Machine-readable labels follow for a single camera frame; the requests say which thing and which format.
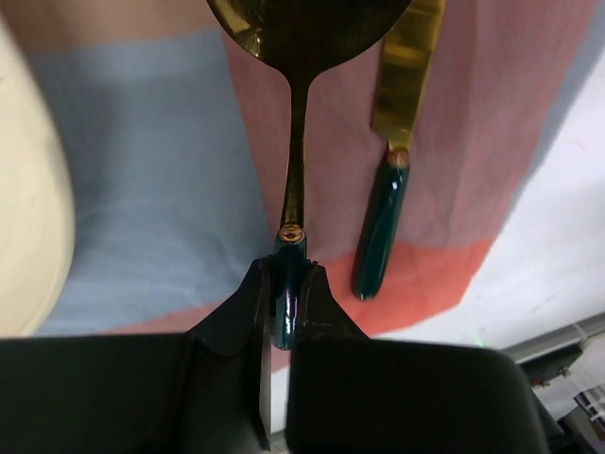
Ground cream round plate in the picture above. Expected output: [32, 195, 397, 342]
[1, 21, 76, 337]

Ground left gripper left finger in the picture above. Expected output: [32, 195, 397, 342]
[1, 259, 271, 453]

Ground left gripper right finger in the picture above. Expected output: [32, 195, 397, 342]
[285, 265, 565, 453]

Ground gold spoon green handle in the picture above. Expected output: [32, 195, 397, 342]
[209, 0, 408, 350]

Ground gold knife green handle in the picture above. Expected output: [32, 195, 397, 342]
[352, 0, 446, 300]

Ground front aluminium rail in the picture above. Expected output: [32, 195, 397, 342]
[504, 312, 605, 363]

